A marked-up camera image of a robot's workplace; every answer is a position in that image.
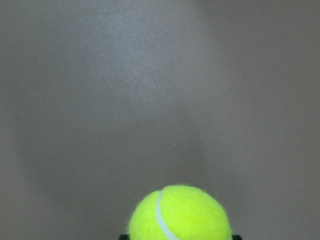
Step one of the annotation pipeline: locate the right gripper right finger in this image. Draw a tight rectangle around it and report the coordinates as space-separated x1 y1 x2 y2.
232 235 242 240

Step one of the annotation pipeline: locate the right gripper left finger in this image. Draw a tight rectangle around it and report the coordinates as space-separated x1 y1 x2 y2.
119 234 130 240

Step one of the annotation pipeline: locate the Roland Garros tennis ball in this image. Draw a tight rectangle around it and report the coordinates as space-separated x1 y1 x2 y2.
127 185 233 240

